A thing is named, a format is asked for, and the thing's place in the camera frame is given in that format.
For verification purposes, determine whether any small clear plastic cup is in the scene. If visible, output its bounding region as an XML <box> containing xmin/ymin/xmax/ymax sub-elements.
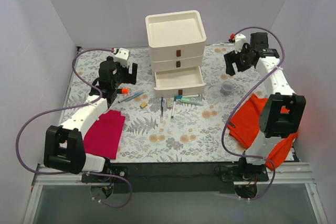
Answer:
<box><xmin>220</xmin><ymin>81</ymin><xmax>234</xmax><ymax>95</ymax></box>

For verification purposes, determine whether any tan rubber eraser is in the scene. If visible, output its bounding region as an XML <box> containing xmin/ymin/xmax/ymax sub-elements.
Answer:
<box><xmin>140</xmin><ymin>102</ymin><xmax>148</xmax><ymax>109</ymax></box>

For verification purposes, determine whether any white bottom drawer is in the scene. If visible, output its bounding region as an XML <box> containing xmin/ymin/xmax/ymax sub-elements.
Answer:
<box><xmin>153</xmin><ymin>66</ymin><xmax>206</xmax><ymax>98</ymax></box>

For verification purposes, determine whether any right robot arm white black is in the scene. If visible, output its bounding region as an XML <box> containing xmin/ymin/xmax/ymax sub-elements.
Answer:
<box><xmin>224</xmin><ymin>43</ymin><xmax>306</xmax><ymax>181</ymax></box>

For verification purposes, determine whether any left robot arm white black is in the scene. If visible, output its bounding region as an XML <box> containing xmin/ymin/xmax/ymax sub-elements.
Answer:
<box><xmin>44</xmin><ymin>57</ymin><xmax>138</xmax><ymax>182</ymax></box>

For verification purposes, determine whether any black orange highlighter marker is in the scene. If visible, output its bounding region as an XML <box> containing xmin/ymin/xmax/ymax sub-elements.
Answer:
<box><xmin>117</xmin><ymin>88</ymin><xmax>129</xmax><ymax>94</ymax></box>

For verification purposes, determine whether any blue capped white pen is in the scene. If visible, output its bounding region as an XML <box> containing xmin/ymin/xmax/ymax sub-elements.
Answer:
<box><xmin>128</xmin><ymin>91</ymin><xmax>145</xmax><ymax>101</ymax></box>

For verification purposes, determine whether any dark blue pen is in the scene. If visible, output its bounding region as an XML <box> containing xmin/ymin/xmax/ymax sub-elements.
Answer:
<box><xmin>160</xmin><ymin>97</ymin><xmax>164</xmax><ymax>123</ymax></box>

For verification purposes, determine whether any white green tipped pen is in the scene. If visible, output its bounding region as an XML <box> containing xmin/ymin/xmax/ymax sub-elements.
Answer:
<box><xmin>171</xmin><ymin>96</ymin><xmax>177</xmax><ymax>119</ymax></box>

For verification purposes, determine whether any white teal capped marker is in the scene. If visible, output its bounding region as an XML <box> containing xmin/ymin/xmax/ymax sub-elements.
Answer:
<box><xmin>176</xmin><ymin>94</ymin><xmax>200</xmax><ymax>99</ymax></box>

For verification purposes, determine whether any white stacked drawer unit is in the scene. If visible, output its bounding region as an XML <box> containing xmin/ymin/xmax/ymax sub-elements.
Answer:
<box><xmin>145</xmin><ymin>10</ymin><xmax>206</xmax><ymax>72</ymax></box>

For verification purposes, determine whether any mint green highlighter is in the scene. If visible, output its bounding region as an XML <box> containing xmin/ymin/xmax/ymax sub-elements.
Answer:
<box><xmin>180</xmin><ymin>98</ymin><xmax>204</xmax><ymax>106</ymax></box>

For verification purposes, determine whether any floral patterned table mat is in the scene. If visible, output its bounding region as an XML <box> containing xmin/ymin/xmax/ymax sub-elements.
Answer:
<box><xmin>51</xmin><ymin>44</ymin><xmax>295</xmax><ymax>163</ymax></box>

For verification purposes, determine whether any magenta folded cloth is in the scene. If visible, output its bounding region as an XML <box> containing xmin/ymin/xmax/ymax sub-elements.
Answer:
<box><xmin>83</xmin><ymin>110</ymin><xmax>125</xmax><ymax>160</ymax></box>

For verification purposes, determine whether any orange crumpled cloth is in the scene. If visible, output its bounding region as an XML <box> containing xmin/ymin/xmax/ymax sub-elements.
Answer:
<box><xmin>228</xmin><ymin>94</ymin><xmax>299</xmax><ymax>169</ymax></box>

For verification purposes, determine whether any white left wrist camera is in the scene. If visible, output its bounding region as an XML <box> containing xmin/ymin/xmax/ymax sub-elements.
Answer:
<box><xmin>113</xmin><ymin>48</ymin><xmax>130</xmax><ymax>68</ymax></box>

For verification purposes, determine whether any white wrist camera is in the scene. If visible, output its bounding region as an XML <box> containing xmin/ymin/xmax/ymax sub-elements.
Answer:
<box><xmin>113</xmin><ymin>48</ymin><xmax>130</xmax><ymax>68</ymax></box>
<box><xmin>229</xmin><ymin>33</ymin><xmax>247</xmax><ymax>53</ymax></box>

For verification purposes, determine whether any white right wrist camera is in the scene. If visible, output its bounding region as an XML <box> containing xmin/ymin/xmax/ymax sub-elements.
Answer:
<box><xmin>229</xmin><ymin>33</ymin><xmax>247</xmax><ymax>53</ymax></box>

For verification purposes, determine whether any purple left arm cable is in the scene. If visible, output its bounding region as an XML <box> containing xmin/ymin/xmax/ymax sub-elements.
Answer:
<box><xmin>15</xmin><ymin>47</ymin><xmax>133</xmax><ymax>208</ymax></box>

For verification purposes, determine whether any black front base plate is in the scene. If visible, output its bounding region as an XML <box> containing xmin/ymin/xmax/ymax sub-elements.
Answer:
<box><xmin>81</xmin><ymin>161</ymin><xmax>269</xmax><ymax>195</ymax></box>

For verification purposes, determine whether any aluminium front frame rail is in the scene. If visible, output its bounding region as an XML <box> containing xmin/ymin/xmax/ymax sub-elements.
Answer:
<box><xmin>23</xmin><ymin>162</ymin><xmax>328</xmax><ymax>223</ymax></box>

